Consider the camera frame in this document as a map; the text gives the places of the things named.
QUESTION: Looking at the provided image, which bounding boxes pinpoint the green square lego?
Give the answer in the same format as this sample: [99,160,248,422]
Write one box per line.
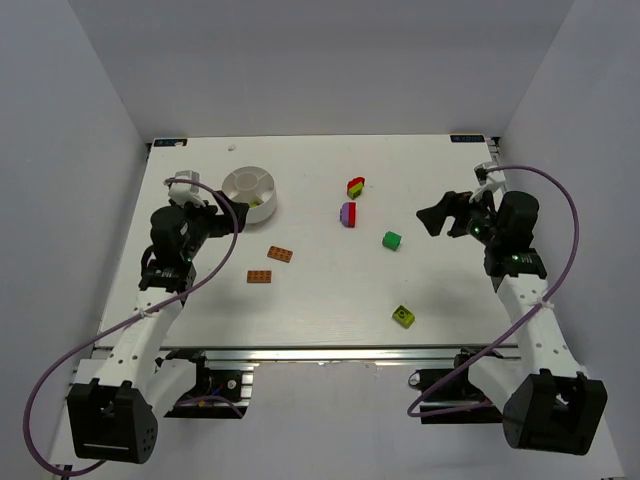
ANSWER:
[382,231,402,251]

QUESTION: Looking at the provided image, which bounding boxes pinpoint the lavender half-round lego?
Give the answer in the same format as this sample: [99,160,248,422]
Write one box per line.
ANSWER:
[339,202,351,227]

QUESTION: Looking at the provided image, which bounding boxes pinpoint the red half-round lego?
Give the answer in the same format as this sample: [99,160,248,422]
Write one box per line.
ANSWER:
[347,202,356,228]

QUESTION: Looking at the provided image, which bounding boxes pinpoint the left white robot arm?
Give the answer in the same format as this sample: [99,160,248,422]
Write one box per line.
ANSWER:
[67,191,250,464]

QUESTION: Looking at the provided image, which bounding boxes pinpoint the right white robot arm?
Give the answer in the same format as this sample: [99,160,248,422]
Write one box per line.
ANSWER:
[416,191,608,456]

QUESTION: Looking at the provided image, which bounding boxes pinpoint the white round divided container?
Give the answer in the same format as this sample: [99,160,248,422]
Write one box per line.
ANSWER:
[221,166,278,224]

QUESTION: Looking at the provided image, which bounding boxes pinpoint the lower orange flat lego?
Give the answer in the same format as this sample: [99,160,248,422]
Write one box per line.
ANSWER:
[246,270,272,284]

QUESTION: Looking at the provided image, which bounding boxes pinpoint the orange flat lego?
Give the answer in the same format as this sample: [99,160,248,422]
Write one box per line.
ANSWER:
[246,270,272,284]
[267,246,293,263]

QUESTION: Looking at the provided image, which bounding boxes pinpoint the upper orange flat lego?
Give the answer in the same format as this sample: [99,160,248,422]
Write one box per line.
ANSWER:
[267,246,293,263]

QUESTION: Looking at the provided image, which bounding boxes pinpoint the right blue table label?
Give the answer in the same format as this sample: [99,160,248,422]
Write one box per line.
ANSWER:
[449,134,486,143]

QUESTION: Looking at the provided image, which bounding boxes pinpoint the blue table label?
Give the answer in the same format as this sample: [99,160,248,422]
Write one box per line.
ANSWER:
[449,134,486,143]
[153,138,188,148]

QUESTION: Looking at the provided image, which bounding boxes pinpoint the red and lime lego stack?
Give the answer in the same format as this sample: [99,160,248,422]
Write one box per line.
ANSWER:
[346,177,365,200]

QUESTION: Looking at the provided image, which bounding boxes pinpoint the left blue table label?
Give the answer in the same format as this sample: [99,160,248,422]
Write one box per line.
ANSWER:
[153,138,188,148]

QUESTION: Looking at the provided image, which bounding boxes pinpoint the lime lego with print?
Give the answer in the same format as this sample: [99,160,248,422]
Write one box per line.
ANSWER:
[392,305,415,329]

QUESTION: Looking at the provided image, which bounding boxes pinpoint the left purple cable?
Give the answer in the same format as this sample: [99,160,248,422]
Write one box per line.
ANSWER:
[23,178,239,475]

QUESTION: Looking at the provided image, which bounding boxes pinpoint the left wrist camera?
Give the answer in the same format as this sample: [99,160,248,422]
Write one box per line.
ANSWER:
[165,170,207,207]

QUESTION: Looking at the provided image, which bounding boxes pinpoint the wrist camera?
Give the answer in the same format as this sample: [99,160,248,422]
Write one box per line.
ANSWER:
[470,162,506,202]
[165,170,207,207]

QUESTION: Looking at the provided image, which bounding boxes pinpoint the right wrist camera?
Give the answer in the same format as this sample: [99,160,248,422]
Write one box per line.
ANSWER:
[470,162,506,202]

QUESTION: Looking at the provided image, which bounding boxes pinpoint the aluminium table frame rail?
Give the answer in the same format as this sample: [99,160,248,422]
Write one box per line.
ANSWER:
[89,343,521,364]

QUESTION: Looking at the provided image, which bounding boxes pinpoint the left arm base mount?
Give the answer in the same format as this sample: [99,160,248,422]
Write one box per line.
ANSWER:
[155,349,253,419]

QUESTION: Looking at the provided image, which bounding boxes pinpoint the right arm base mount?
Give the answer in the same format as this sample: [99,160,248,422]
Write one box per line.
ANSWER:
[407,348,502,425]

